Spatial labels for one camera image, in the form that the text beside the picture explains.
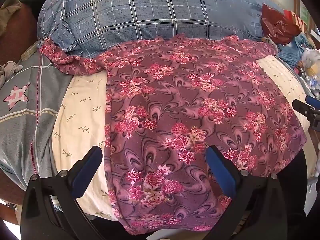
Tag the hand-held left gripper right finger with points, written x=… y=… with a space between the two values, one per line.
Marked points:
x=221 y=173

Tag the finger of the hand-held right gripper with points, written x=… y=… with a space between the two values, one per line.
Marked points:
x=302 y=107
x=313 y=101

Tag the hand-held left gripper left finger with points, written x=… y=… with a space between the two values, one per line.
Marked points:
x=82 y=173

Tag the purple floral shirt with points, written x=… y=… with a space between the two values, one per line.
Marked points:
x=180 y=100

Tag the clear plastic bag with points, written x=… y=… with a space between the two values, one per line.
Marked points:
x=311 y=65

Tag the blue cloth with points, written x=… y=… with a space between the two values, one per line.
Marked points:
x=292 y=50

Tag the cream leaf-print bedsheet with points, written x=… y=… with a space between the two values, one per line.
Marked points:
x=80 y=110

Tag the red plastic bag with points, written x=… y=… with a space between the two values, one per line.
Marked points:
x=277 y=25

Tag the colourful clutter pile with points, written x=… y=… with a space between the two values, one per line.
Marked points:
x=296 y=18

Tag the grey star-patterned blanket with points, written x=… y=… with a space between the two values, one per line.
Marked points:
x=27 y=110

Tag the grey crumpled cloth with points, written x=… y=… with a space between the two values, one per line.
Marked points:
x=8 y=71

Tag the olive beige cloth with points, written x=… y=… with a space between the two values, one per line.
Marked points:
x=10 y=10

